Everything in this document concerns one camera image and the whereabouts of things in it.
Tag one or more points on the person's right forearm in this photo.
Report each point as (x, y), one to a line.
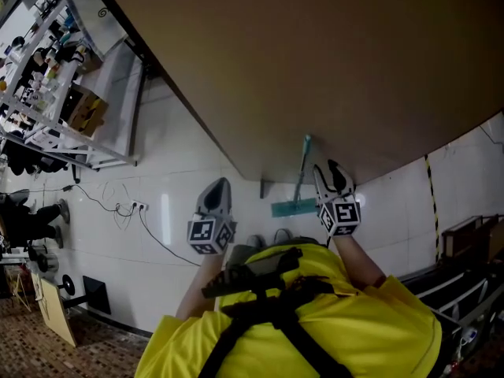
(356, 262)

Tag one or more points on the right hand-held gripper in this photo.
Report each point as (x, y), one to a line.
(342, 215)

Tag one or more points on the cardboard box with yellow print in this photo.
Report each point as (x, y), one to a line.
(84, 110)

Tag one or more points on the black chest harness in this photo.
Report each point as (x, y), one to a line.
(260, 270)

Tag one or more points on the teal mop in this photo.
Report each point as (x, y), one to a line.
(291, 209)

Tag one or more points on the person's yellow shirt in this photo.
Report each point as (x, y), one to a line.
(354, 329)

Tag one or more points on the brown wooden crate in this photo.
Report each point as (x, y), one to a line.
(472, 238)

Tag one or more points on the white panel with swirl mark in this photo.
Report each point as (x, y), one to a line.
(94, 18)

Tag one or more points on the light wooden board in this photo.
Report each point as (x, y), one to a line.
(57, 313)

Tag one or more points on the person's grey left shoe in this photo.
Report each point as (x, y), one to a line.
(255, 241)

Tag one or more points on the black dumbbell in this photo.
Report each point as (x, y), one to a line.
(43, 259)

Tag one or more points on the yellow black hazard tape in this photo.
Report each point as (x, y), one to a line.
(433, 211)

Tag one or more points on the white power strip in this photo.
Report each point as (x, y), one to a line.
(140, 205)

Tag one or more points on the black bag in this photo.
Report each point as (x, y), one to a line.
(31, 158)

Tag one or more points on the grey metal bracket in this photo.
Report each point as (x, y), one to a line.
(267, 189)

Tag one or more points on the person's grey shoe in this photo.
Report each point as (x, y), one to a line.
(282, 236)
(255, 241)

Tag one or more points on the white metal shelf rack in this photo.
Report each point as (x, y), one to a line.
(55, 124)

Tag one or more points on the person's grey right shoe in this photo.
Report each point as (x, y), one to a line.
(282, 236)

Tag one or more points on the black metal table frame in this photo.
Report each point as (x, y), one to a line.
(138, 101)

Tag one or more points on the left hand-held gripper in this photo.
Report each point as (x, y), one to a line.
(204, 234)

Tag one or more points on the person's left forearm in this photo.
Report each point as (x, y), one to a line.
(201, 286)

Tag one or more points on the black metal frame rack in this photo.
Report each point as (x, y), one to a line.
(464, 297)

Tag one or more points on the white flat box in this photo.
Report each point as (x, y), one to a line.
(45, 137)

